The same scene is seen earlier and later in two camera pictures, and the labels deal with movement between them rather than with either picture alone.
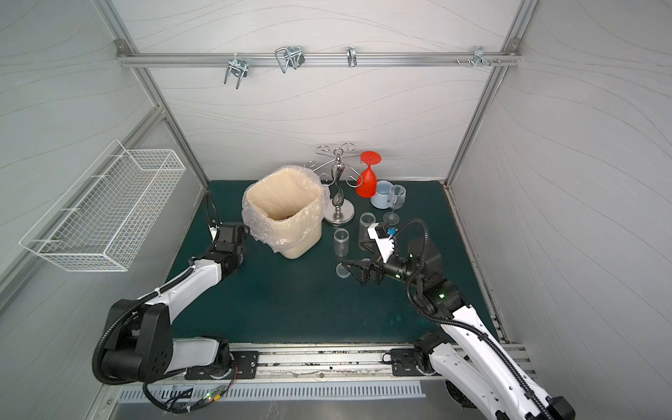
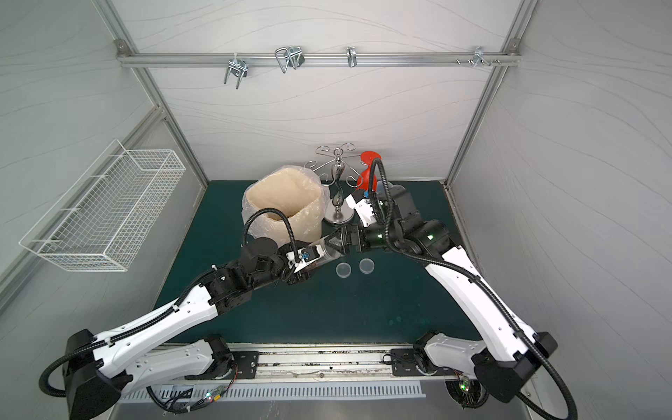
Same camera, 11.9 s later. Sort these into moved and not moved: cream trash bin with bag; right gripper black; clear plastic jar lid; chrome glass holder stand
Moved: right gripper black
Not moved: clear plastic jar lid; chrome glass holder stand; cream trash bin with bag
